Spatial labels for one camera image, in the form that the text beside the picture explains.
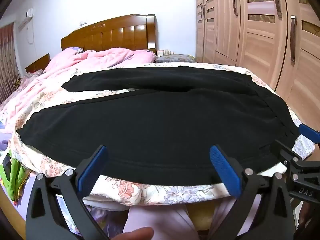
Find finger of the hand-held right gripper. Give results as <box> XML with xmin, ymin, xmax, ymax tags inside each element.
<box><xmin>299</xmin><ymin>123</ymin><xmax>320</xmax><ymax>146</ymax></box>
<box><xmin>273</xmin><ymin>139</ymin><xmax>304</xmax><ymax>168</ymax></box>

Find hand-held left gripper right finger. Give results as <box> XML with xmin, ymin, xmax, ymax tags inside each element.
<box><xmin>209</xmin><ymin>144</ymin><xmax>297</xmax><ymax>240</ymax></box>

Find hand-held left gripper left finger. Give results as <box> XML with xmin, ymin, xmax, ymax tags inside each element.
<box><xmin>26</xmin><ymin>144</ymin><xmax>110</xmax><ymax>240</ymax></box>

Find black pants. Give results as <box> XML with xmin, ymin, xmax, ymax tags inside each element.
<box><xmin>16</xmin><ymin>66</ymin><xmax>302</xmax><ymax>186</ymax></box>

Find person's left hand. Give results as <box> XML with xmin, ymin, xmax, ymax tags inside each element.
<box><xmin>124</xmin><ymin>227</ymin><xmax>154</xmax><ymax>240</ymax></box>

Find floral bed sheet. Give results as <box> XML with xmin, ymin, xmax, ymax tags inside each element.
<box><xmin>0</xmin><ymin>62</ymin><xmax>315</xmax><ymax>208</ymax></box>

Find green cloth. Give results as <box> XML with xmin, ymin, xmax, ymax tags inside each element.
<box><xmin>0</xmin><ymin>147</ymin><xmax>31</xmax><ymax>201</ymax></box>

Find pink quilt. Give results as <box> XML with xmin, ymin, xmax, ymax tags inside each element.
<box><xmin>0</xmin><ymin>46</ymin><xmax>155</xmax><ymax>130</ymax></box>

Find wooden wardrobe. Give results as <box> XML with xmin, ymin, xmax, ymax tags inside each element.
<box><xmin>194</xmin><ymin>0</ymin><xmax>320</xmax><ymax>128</ymax></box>

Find brown wooden nightstand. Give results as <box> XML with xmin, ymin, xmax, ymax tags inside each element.
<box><xmin>25</xmin><ymin>53</ymin><xmax>51</xmax><ymax>73</ymax></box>

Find nightstand with floral cloth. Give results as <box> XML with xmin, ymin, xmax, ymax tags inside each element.
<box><xmin>154</xmin><ymin>53</ymin><xmax>196</xmax><ymax>64</ymax></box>

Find red patterned curtain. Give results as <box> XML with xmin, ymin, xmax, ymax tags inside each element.
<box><xmin>0</xmin><ymin>22</ymin><xmax>22</xmax><ymax>102</ymax></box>

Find wooden bed headboard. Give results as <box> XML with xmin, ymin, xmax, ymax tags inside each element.
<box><xmin>61</xmin><ymin>14</ymin><xmax>157</xmax><ymax>55</ymax></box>

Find white air conditioner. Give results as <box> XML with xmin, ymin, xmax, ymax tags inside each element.
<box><xmin>17</xmin><ymin>16</ymin><xmax>32</xmax><ymax>28</ymax></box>

